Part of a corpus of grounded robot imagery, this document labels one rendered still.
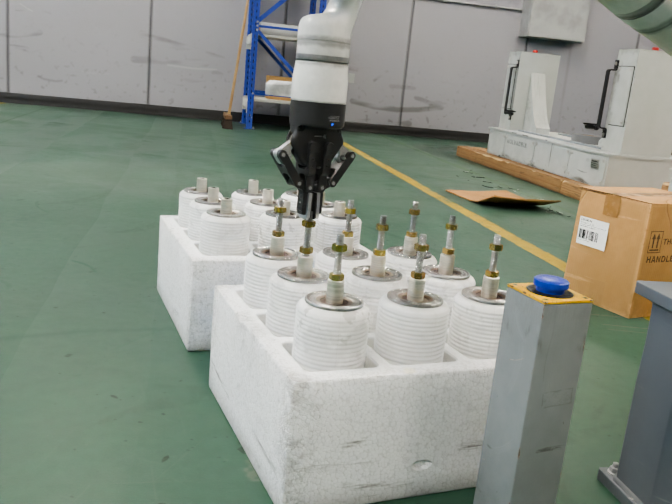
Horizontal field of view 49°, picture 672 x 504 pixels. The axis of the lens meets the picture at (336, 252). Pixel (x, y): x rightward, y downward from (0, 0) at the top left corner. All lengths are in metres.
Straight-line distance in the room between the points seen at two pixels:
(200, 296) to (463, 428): 0.59
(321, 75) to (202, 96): 6.12
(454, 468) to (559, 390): 0.22
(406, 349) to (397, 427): 0.10
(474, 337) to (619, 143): 3.17
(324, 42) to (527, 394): 0.50
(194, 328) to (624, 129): 3.08
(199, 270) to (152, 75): 5.76
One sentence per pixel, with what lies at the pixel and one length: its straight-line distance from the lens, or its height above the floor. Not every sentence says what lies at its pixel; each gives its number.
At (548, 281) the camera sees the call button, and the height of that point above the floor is 0.33.
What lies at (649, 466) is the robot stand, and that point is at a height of 0.07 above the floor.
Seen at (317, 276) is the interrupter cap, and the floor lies 0.25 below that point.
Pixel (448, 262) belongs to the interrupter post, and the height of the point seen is 0.27.
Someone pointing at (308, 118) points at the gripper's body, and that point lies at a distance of 0.97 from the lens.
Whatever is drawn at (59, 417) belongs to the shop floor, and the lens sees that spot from 1.19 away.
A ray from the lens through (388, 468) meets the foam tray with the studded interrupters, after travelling 0.99.
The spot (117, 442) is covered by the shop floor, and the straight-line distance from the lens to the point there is 1.12.
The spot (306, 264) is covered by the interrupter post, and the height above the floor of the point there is 0.27.
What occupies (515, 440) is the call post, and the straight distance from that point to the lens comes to 0.90.
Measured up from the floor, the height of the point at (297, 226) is 0.24.
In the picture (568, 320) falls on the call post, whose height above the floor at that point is 0.29.
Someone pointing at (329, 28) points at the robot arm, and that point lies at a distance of 0.98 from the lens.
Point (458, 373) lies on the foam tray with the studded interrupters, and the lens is 0.98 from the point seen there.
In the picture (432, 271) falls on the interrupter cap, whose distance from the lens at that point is 1.14.
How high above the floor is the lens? 0.53
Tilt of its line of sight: 14 degrees down
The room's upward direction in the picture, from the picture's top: 6 degrees clockwise
